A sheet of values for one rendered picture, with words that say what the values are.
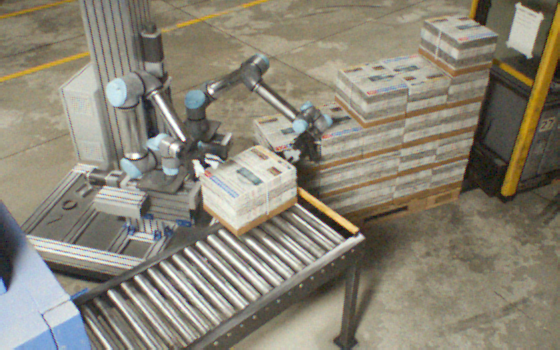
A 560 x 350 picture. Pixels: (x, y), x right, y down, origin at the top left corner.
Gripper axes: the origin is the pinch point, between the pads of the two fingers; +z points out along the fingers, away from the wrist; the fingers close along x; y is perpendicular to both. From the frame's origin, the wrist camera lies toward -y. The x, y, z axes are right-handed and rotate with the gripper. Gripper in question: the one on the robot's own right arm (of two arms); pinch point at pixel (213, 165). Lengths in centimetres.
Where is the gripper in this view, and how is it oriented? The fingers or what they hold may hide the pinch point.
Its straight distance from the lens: 236.1
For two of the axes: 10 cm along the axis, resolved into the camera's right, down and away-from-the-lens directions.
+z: 7.6, 3.9, -5.3
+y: -0.9, 8.6, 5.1
